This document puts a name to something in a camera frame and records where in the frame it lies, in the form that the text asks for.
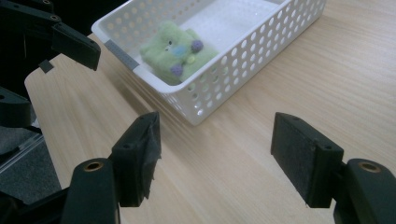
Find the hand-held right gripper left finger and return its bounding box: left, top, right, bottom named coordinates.
left=110, top=111, right=163, bottom=208

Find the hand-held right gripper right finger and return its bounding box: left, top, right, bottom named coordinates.
left=270, top=111, right=346, bottom=209

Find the green mitten with coloured dots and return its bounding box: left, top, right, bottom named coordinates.
left=139, top=21, right=206, bottom=86

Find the white perforated plastic basket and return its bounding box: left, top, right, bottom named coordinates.
left=91, top=0, right=327, bottom=127

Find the grey tape strip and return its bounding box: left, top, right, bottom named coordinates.
left=38, top=58, right=55, bottom=75

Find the aluminium floor rail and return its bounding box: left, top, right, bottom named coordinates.
left=0, top=133, right=43, bottom=175

